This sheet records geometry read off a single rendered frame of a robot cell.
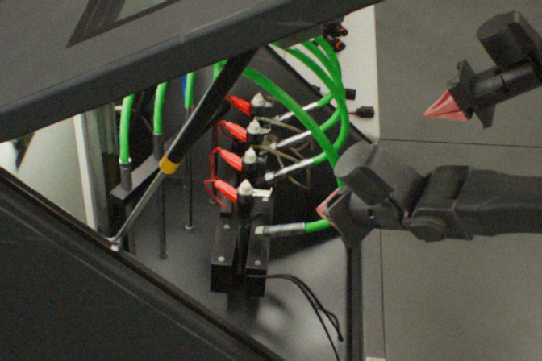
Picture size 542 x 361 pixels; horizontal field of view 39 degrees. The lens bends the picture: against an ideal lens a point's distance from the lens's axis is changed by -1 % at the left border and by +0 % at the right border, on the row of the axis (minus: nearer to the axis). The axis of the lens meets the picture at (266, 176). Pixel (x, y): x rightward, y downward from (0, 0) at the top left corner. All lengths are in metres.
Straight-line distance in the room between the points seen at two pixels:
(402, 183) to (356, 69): 0.93
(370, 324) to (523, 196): 0.56
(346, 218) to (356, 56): 0.89
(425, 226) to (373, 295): 0.50
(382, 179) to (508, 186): 0.14
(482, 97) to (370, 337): 0.44
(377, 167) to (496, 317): 1.81
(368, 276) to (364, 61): 0.64
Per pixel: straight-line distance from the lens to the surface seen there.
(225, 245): 1.38
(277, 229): 1.17
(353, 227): 1.03
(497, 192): 0.86
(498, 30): 1.19
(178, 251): 1.57
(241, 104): 1.49
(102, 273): 0.93
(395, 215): 0.94
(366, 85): 1.78
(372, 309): 1.36
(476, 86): 1.25
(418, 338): 2.54
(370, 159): 0.90
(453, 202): 0.87
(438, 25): 3.99
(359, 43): 1.92
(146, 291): 0.94
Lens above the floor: 2.01
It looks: 43 degrees down
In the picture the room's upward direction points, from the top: 5 degrees clockwise
